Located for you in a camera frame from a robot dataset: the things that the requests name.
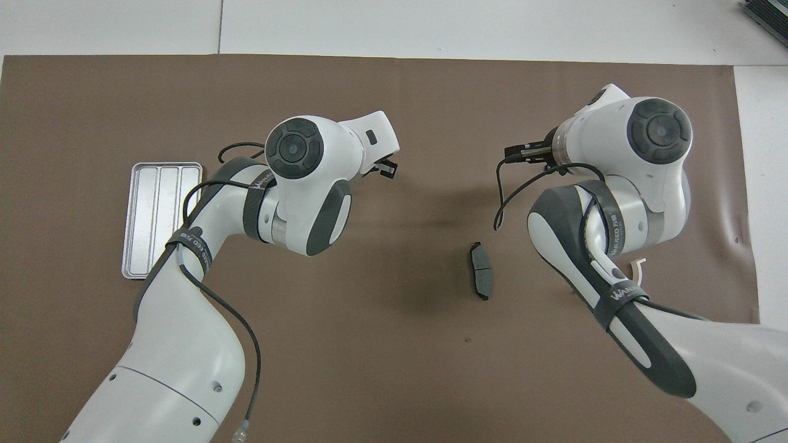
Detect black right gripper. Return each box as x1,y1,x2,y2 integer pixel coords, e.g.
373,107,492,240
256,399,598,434
369,126,558,180

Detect silver metal tray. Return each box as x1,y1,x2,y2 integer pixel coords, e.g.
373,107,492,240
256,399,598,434
121,162,203,281

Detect long dark brake pad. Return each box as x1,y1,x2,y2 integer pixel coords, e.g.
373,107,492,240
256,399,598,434
469,241,494,301

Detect brown table mat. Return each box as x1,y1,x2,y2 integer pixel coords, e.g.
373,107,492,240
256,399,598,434
0,54,761,443

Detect grey ribbed device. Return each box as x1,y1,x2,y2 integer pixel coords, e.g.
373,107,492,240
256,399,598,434
742,0,788,49

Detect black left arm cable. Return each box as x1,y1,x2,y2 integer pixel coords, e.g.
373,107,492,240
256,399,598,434
183,142,267,443

